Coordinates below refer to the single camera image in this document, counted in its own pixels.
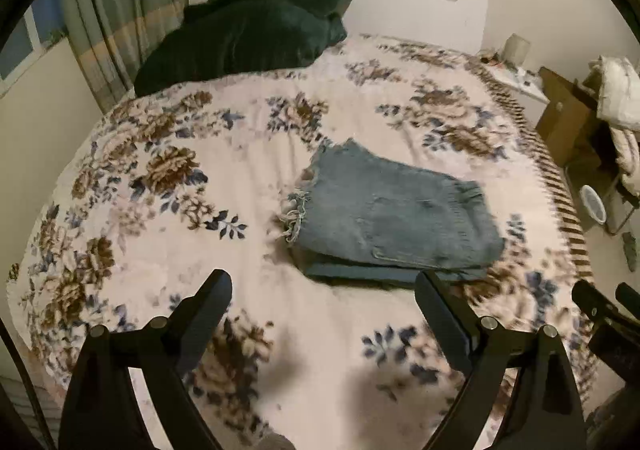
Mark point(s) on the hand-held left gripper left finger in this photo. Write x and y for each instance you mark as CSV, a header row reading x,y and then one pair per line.
x,y
197,330

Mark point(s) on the brown cardboard box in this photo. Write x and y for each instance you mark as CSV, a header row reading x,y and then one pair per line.
x,y
567,113

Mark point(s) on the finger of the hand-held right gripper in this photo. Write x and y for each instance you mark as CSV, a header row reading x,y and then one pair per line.
x,y
590,302
629,297

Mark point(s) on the floral printed blanket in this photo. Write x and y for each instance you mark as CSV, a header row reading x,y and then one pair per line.
x,y
280,210

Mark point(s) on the white bundled duvet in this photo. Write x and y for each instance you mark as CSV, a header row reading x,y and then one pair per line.
x,y
617,95

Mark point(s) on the white cylindrical lamp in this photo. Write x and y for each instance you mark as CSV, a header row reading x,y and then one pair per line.
x,y
516,49

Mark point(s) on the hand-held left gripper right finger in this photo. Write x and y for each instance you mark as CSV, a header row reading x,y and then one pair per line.
x,y
452,325

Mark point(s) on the window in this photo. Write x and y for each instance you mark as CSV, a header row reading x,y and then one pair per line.
x,y
30,38

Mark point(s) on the striped green curtain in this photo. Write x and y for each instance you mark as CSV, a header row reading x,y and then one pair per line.
x,y
117,5

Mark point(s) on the white bedside table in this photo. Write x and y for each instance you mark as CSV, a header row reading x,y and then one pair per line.
x,y
517,80

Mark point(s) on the dark chair frame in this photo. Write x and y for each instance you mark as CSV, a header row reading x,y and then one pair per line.
x,y
617,200

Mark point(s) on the blue denim pants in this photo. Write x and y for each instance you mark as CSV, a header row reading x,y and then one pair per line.
x,y
395,220

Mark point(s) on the white headboard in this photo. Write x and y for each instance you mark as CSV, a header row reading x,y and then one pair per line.
x,y
410,3

